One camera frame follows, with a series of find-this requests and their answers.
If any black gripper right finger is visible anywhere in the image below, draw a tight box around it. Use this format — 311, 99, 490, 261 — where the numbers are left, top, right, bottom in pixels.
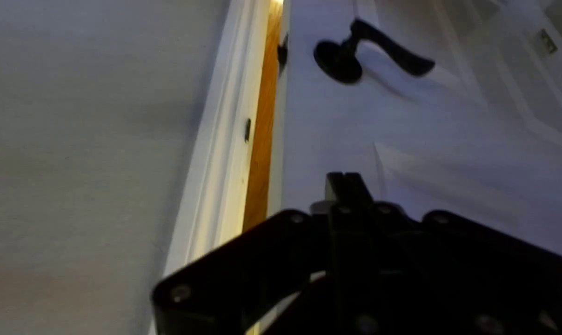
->
330, 209, 562, 335

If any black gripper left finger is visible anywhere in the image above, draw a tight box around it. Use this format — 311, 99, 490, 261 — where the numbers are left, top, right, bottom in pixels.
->
151, 211, 330, 335

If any white panel door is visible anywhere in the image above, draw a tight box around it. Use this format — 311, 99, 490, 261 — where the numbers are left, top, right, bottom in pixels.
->
279, 0, 562, 254

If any white door frame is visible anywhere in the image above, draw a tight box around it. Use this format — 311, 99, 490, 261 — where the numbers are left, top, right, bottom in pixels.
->
162, 0, 285, 276

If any black door lever handle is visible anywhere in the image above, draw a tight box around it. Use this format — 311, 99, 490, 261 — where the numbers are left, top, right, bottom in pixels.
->
313, 19, 436, 84

